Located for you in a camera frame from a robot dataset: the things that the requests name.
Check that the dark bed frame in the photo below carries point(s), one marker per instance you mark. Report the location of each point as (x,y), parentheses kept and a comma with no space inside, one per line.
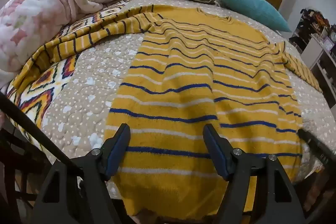
(316,144)

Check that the teal knitted pillow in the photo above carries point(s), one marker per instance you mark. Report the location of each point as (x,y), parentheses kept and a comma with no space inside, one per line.
(249,6)

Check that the cluttered shelf unit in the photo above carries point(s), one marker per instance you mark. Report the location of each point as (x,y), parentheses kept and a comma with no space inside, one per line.
(320,56)

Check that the pink floral comforter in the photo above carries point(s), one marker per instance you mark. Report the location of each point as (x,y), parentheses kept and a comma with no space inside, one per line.
(52,3)

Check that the zigzag patterned blanket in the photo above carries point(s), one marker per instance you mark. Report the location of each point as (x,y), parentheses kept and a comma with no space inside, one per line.
(39,92)

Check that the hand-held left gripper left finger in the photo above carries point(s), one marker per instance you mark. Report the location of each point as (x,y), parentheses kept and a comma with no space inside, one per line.
(118,150)

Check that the yellow striped sweater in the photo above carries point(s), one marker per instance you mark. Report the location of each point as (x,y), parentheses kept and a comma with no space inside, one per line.
(183,98)

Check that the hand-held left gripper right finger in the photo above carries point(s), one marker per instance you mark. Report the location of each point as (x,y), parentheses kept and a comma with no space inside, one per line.
(216,150)

